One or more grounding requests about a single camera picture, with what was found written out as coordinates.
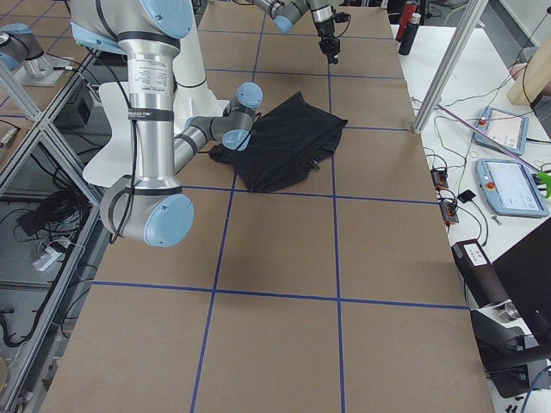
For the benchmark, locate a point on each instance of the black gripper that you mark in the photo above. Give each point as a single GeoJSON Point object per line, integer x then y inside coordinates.
{"type": "Point", "coordinates": [325, 30]}

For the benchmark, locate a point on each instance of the black printed t-shirt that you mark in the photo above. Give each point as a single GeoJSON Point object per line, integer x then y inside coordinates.
{"type": "Point", "coordinates": [286, 145]}

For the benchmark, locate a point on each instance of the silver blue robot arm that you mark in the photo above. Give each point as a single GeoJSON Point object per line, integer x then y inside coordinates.
{"type": "Point", "coordinates": [286, 15]}
{"type": "Point", "coordinates": [148, 204]}

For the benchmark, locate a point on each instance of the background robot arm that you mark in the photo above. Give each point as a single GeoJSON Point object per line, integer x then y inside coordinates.
{"type": "Point", "coordinates": [22, 54]}

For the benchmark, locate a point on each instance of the black bottle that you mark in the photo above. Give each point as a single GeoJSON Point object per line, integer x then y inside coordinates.
{"type": "Point", "coordinates": [409, 34]}

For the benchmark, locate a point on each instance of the dark red bottle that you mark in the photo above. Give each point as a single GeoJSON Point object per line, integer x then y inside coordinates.
{"type": "Point", "coordinates": [409, 8]}

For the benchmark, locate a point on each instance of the metal reacher grabber stick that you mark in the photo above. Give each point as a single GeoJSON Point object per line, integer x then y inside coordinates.
{"type": "Point", "coordinates": [494, 145]}

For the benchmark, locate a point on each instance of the orange circuit board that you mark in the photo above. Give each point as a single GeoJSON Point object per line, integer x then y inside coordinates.
{"type": "Point", "coordinates": [448, 211]}
{"type": "Point", "coordinates": [439, 179]}

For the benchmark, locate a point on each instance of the far blue teach pendant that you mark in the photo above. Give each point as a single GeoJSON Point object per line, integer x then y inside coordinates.
{"type": "Point", "coordinates": [505, 128]}

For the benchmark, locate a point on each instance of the blue teach pendant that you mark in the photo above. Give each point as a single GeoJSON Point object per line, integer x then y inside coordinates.
{"type": "Point", "coordinates": [510, 189]}
{"type": "Point", "coordinates": [505, 128]}

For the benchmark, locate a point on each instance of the wooden beam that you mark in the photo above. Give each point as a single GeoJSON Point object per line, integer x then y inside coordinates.
{"type": "Point", "coordinates": [534, 80]}

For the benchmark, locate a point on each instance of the near blue teach pendant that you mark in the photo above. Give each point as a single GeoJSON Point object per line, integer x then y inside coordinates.
{"type": "Point", "coordinates": [510, 189]}

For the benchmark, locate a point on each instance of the green plastic object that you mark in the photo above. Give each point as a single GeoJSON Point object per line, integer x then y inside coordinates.
{"type": "Point", "coordinates": [545, 179]}

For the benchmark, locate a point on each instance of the black box with label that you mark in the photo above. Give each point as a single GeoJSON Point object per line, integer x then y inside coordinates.
{"type": "Point", "coordinates": [478, 273]}

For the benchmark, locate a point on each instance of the black monitor stand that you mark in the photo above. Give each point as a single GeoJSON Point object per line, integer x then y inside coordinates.
{"type": "Point", "coordinates": [514, 359]}

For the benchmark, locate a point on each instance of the white power strip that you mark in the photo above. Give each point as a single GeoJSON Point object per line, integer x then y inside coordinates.
{"type": "Point", "coordinates": [51, 254]}

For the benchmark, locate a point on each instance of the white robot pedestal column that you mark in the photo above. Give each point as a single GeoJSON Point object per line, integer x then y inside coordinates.
{"type": "Point", "coordinates": [188, 66]}

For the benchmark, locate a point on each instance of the white pedestal base plate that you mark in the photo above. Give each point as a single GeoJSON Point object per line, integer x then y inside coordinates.
{"type": "Point", "coordinates": [197, 101]}

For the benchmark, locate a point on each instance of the aluminium frame post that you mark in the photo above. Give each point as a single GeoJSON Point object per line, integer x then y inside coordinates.
{"type": "Point", "coordinates": [450, 58]}

